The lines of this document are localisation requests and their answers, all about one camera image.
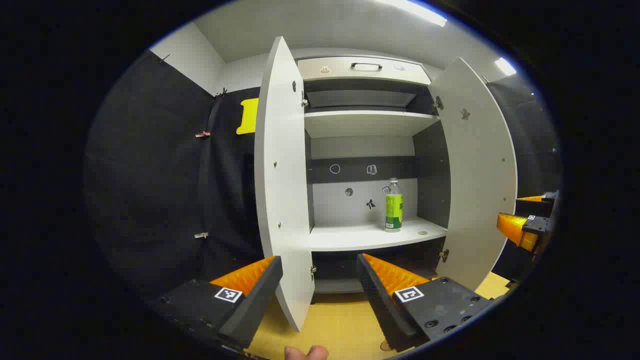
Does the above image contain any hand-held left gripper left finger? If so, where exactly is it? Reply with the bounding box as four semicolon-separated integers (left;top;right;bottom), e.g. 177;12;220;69
150;255;284;351

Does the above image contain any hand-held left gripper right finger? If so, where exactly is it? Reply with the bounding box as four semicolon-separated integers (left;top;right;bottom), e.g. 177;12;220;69
356;253;493;353

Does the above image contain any white cabinet door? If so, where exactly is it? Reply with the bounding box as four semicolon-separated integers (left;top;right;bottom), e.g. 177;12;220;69
254;36;316;333
429;56;518;292

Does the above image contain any grey and white cabinet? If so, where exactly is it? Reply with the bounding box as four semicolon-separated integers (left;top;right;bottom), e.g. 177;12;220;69
296;54;451;296

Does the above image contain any green label plastic bottle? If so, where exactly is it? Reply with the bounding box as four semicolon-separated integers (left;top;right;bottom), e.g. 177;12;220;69
384;178;404;233

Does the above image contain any black backdrop cloth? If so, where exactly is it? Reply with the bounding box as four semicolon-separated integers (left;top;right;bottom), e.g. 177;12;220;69
84;49;562;301

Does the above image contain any long ceiling light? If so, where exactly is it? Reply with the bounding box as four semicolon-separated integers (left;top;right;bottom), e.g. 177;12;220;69
377;0;448;28

